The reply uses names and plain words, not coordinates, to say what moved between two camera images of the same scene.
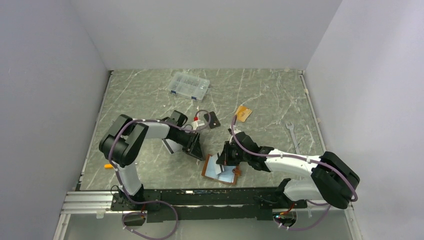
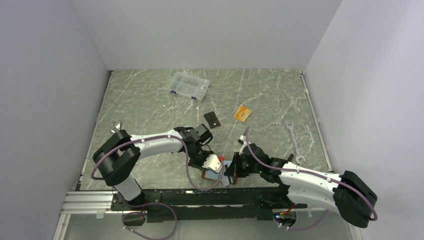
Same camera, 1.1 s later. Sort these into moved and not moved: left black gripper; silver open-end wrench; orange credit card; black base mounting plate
Moved: left black gripper
Not moved: orange credit card; silver open-end wrench; black base mounting plate
